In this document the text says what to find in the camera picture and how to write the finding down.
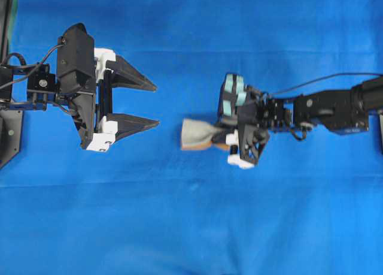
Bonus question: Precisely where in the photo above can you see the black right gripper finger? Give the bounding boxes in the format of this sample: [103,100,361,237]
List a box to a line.
[210,128,239,151]

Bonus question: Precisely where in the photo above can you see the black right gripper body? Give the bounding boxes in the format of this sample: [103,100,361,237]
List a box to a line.
[217,86,291,169]

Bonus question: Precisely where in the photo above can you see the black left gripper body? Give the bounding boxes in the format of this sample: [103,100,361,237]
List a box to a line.
[54,78,118,152]

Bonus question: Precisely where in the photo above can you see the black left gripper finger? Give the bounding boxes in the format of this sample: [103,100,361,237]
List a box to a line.
[100,113,160,143]
[95,48,157,92]

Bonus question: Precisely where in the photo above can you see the grey and orange sponge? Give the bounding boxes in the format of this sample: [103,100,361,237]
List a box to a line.
[181,118,230,151]

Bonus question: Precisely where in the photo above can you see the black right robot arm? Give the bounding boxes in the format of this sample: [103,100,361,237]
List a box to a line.
[211,73,382,168]

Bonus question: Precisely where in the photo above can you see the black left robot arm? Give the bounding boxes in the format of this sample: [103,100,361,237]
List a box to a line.
[1,48,159,152]

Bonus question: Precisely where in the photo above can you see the blue table cloth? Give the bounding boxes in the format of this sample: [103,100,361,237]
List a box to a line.
[1,0,382,274]

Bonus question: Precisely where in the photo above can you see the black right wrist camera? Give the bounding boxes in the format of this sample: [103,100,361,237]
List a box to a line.
[218,73,247,126]

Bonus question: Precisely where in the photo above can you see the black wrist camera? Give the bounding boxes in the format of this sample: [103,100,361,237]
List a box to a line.
[218,73,247,126]
[56,23,95,95]

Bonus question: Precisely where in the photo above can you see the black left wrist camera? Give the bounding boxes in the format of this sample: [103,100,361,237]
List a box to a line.
[56,23,95,95]

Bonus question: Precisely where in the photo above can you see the black left camera cable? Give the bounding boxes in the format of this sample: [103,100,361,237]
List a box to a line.
[0,43,65,90]

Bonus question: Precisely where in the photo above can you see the black camera cable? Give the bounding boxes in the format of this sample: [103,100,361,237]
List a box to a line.
[263,72,383,99]
[0,43,65,90]

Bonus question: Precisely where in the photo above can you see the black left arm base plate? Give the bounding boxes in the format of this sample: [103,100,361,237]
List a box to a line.
[1,110,23,168]

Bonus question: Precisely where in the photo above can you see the black right camera cable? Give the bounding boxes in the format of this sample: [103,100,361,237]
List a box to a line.
[263,72,383,99]

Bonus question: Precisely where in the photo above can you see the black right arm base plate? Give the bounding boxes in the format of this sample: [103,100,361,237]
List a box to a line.
[379,113,383,153]

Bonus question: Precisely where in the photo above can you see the black frame post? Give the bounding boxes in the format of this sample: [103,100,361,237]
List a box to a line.
[1,0,14,61]

